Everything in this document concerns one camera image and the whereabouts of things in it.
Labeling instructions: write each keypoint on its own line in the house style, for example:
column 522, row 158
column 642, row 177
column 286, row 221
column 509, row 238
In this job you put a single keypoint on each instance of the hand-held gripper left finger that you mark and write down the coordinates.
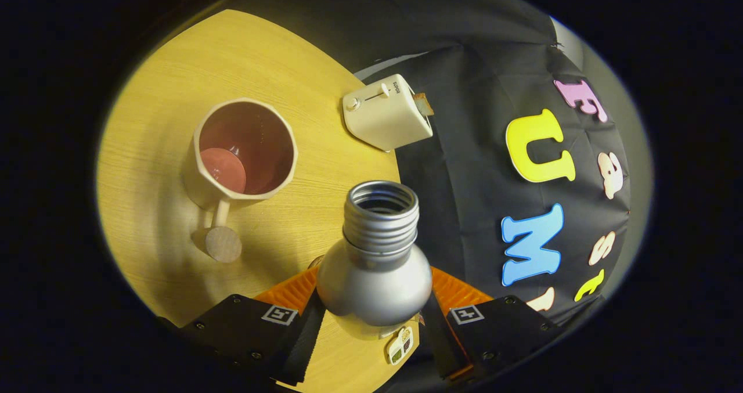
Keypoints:
column 305, row 346

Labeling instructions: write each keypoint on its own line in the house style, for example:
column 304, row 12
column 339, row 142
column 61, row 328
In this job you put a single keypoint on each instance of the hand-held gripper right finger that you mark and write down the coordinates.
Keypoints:
column 438, row 346

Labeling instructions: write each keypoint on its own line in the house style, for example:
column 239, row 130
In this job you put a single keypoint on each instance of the silver metal bottle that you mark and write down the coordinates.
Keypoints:
column 371, row 277

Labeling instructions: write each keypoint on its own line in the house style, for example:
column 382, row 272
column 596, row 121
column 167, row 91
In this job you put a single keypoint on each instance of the white divided bean tray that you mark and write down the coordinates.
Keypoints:
column 400, row 346

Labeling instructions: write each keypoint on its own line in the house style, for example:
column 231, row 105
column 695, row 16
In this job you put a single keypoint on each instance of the cream white toaster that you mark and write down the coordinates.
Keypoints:
column 383, row 120

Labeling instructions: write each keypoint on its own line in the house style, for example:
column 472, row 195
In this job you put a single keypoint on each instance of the toast slice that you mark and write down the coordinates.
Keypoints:
column 424, row 104

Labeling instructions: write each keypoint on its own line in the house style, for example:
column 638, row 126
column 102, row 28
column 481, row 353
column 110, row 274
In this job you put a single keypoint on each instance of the wooden table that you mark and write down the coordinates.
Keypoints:
column 145, row 149

